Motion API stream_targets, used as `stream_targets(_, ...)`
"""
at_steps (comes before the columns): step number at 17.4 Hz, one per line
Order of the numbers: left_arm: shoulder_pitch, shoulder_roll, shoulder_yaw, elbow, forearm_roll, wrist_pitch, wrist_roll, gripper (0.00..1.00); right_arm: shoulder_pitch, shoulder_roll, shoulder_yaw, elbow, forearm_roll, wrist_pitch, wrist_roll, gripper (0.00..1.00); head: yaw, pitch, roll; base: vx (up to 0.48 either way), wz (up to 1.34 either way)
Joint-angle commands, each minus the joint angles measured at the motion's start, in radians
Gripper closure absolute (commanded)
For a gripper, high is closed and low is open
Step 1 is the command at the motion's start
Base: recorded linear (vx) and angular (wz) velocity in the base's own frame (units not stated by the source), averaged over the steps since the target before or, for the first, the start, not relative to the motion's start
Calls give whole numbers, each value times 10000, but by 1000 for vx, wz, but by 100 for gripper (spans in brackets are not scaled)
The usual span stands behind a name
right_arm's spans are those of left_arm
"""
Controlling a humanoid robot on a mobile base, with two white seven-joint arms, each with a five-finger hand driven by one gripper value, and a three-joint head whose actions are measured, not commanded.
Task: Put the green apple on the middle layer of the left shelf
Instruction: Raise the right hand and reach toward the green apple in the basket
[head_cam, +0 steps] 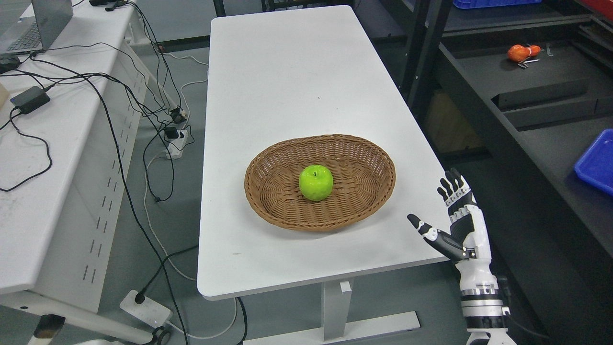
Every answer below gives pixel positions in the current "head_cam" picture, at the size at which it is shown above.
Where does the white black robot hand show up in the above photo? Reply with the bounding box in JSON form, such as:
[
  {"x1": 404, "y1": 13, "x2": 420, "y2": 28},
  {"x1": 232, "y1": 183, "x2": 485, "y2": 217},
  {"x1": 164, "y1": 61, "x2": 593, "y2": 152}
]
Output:
[{"x1": 407, "y1": 168, "x2": 499, "y2": 293}]

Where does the green apple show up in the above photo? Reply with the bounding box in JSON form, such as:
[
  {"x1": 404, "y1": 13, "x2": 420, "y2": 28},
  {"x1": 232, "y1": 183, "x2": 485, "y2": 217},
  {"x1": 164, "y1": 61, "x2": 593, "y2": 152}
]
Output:
[{"x1": 298, "y1": 164, "x2": 334, "y2": 201}]

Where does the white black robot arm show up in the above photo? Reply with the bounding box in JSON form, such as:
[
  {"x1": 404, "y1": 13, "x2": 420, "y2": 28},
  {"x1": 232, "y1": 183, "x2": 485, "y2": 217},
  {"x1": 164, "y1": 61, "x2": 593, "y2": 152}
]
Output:
[{"x1": 461, "y1": 276, "x2": 516, "y2": 345}]

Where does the blue plastic tray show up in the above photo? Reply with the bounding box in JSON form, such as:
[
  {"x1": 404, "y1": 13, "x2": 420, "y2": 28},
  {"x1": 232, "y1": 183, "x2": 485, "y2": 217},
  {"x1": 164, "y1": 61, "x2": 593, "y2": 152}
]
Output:
[{"x1": 574, "y1": 128, "x2": 613, "y2": 196}]

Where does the brown wicker basket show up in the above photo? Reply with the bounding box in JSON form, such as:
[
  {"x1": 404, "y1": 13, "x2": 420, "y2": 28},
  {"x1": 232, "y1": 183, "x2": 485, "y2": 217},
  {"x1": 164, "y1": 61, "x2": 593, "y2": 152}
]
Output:
[{"x1": 244, "y1": 134, "x2": 396, "y2": 232}]

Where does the orange toy fruit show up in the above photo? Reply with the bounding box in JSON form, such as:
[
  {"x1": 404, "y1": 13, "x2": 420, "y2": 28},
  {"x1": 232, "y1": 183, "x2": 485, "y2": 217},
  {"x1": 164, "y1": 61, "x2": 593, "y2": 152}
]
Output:
[{"x1": 507, "y1": 44, "x2": 542, "y2": 63}]

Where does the white standing desk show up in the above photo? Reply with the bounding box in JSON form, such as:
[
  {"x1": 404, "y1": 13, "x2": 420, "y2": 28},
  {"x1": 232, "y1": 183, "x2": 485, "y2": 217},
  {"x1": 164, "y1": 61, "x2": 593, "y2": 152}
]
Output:
[{"x1": 197, "y1": 6, "x2": 449, "y2": 345}]

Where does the white power strip with plugs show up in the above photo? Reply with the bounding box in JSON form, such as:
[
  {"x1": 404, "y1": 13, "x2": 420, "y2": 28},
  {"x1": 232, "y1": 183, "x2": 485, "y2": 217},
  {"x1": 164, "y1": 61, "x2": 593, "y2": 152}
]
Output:
[{"x1": 164, "y1": 126, "x2": 190, "y2": 160}]

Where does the white power strip on floor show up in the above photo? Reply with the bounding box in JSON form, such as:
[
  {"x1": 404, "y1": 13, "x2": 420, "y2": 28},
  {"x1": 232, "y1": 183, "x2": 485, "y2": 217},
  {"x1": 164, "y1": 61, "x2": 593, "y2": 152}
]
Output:
[{"x1": 120, "y1": 290, "x2": 173, "y2": 328}]

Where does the white side desk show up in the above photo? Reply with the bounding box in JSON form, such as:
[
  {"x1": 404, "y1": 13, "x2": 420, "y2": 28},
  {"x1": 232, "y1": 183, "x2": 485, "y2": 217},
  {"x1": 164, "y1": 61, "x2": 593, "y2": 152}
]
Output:
[{"x1": 1, "y1": 3, "x2": 153, "y2": 344}]

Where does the black power adapter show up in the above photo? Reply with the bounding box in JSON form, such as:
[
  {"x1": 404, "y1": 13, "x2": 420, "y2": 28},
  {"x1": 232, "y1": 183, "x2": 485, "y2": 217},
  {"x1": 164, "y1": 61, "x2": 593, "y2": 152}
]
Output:
[{"x1": 10, "y1": 86, "x2": 50, "y2": 114}]

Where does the grey laptop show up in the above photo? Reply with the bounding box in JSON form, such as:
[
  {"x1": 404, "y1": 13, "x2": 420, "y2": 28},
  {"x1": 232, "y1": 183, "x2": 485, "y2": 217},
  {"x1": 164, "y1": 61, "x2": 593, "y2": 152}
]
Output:
[{"x1": 0, "y1": 0, "x2": 74, "y2": 55}]

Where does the black computer mouse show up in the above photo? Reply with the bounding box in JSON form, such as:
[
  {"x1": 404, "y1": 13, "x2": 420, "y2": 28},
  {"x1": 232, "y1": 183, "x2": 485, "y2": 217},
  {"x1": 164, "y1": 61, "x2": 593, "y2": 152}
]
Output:
[{"x1": 0, "y1": 57, "x2": 22, "y2": 74}]

